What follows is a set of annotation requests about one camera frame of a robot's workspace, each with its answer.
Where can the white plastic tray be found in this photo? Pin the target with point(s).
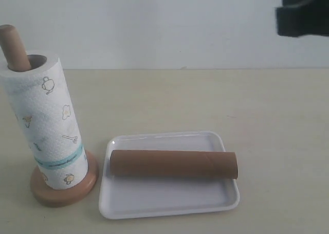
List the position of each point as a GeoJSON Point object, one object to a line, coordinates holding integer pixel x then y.
{"type": "Point", "coordinates": [129, 197]}

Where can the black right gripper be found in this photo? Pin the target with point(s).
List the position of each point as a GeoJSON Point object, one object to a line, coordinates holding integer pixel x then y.
{"type": "Point", "coordinates": [297, 18]}

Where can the printed white paper towel roll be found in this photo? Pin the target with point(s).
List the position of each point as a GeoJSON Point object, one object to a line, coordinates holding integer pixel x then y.
{"type": "Point", "coordinates": [41, 102]}

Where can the brown cardboard tube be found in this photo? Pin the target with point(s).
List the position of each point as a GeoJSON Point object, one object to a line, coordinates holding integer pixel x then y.
{"type": "Point", "coordinates": [169, 163]}

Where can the wooden paper towel holder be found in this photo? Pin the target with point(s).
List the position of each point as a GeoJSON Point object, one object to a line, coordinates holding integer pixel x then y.
{"type": "Point", "coordinates": [18, 60]}

